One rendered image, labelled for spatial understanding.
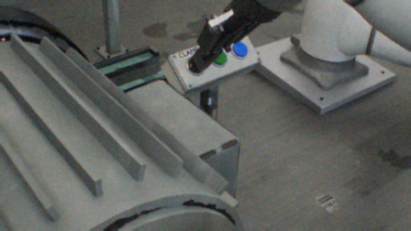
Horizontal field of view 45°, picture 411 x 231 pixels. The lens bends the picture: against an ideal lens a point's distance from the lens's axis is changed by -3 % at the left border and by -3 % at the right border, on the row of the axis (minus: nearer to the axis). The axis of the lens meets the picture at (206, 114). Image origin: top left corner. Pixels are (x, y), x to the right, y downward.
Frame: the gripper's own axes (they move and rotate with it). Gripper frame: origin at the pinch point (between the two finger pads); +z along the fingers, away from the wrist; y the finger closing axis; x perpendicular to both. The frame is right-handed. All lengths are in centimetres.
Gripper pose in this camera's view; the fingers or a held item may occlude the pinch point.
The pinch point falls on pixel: (206, 53)
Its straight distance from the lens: 85.3
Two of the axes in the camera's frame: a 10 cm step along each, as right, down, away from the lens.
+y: -7.8, 3.4, -5.2
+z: -4.1, 3.5, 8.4
